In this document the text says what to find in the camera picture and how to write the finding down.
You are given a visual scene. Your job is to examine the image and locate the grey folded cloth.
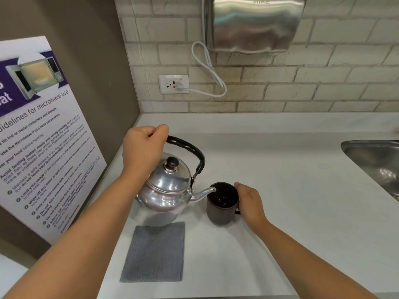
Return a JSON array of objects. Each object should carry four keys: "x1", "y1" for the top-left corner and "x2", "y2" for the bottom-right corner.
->
[{"x1": 120, "y1": 222, "x2": 185, "y2": 283}]

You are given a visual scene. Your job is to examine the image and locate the person's left forearm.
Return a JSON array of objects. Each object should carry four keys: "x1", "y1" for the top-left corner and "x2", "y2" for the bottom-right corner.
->
[{"x1": 0, "y1": 165, "x2": 151, "y2": 299}]

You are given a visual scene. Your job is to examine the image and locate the dark brown mug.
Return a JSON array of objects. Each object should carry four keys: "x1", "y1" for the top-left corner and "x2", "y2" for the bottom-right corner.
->
[{"x1": 206, "y1": 182, "x2": 241, "y2": 226}]

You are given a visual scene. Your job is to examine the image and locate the stainless steel sink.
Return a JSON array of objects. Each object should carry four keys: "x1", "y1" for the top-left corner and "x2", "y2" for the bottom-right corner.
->
[{"x1": 340, "y1": 140, "x2": 399, "y2": 202}]

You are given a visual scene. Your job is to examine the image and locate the person's left hand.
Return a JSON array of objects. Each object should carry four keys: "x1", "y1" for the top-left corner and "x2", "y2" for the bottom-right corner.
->
[{"x1": 122, "y1": 124, "x2": 170, "y2": 175}]

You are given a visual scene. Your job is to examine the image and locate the microwave guidelines poster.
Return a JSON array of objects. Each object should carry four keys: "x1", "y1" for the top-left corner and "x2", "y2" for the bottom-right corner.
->
[{"x1": 0, "y1": 36, "x2": 107, "y2": 246}]

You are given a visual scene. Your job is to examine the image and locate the white power cable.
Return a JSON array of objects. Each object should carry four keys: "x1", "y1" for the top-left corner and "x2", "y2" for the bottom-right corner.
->
[{"x1": 182, "y1": 0, "x2": 227, "y2": 98}]

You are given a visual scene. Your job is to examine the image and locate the white wall socket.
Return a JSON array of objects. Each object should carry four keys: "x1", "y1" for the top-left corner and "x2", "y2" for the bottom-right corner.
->
[{"x1": 158, "y1": 75, "x2": 190, "y2": 94}]

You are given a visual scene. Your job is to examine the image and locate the person's right forearm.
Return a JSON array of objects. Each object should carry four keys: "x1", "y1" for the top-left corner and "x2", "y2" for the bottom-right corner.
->
[{"x1": 251, "y1": 222, "x2": 399, "y2": 299}]

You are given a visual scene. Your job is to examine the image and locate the person's right hand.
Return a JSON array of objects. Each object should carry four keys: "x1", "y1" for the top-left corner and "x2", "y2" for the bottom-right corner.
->
[{"x1": 234, "y1": 182, "x2": 271, "y2": 236}]

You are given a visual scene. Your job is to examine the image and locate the stainless steel hand dryer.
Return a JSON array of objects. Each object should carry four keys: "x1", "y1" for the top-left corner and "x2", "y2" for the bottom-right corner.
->
[{"x1": 207, "y1": 0, "x2": 308, "y2": 54}]

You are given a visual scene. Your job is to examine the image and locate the silver metal kettle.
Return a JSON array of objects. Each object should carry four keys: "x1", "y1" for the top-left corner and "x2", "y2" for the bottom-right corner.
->
[{"x1": 129, "y1": 136, "x2": 217, "y2": 228}]

